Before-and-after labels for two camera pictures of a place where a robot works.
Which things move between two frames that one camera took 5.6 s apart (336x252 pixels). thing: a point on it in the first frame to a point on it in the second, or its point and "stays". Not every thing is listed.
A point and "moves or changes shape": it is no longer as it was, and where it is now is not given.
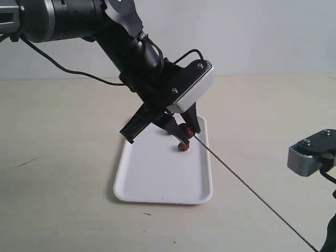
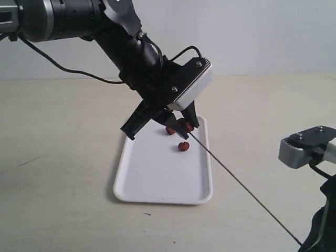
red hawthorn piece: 190,132 moves or changes shape
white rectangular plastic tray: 153,170 stays
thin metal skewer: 255,192 to 246,191
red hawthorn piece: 183,147 stays
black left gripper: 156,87 stays
